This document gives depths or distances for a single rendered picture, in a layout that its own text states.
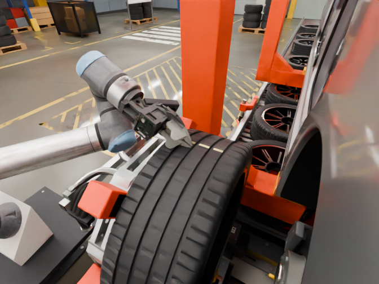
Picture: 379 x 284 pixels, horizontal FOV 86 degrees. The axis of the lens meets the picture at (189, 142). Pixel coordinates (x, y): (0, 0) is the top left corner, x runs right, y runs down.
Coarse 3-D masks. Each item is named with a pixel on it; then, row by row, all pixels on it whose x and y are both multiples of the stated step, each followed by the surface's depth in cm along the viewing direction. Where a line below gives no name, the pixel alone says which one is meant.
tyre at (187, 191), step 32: (160, 160) 53; (192, 160) 53; (224, 160) 53; (128, 192) 50; (160, 192) 48; (192, 192) 47; (224, 192) 46; (128, 224) 47; (160, 224) 45; (192, 224) 43; (128, 256) 45; (160, 256) 43; (192, 256) 41
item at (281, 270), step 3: (279, 264) 62; (282, 264) 61; (279, 267) 61; (282, 267) 60; (276, 270) 63; (279, 270) 60; (282, 270) 59; (276, 273) 63; (279, 273) 59; (282, 273) 59; (276, 276) 63; (279, 276) 59; (282, 276) 59; (276, 279) 59; (279, 279) 59; (276, 282) 59; (279, 282) 59
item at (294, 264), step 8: (304, 248) 63; (288, 256) 60; (296, 256) 59; (304, 256) 60; (288, 264) 57; (296, 264) 57; (304, 264) 57; (288, 272) 55; (296, 272) 55; (288, 280) 55; (296, 280) 54
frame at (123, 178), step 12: (156, 144) 71; (144, 156) 65; (120, 168) 59; (132, 168) 61; (120, 180) 56; (132, 180) 56; (96, 228) 56; (108, 228) 55; (96, 240) 56; (96, 252) 55
